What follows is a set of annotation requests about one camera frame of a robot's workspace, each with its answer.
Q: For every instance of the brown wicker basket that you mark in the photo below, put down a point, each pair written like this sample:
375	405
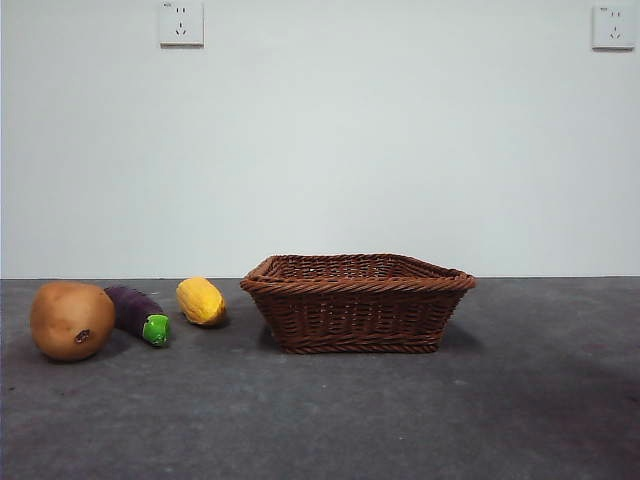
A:
355	315

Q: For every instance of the yellow corn cob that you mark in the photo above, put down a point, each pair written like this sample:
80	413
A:
200	300

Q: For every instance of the purple eggplant with green stem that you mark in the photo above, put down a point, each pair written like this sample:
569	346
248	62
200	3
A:
132	307

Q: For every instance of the brown potato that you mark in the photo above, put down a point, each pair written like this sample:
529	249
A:
70	320

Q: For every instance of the white wall socket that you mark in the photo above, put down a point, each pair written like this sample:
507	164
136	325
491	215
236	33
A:
181	25
613	27

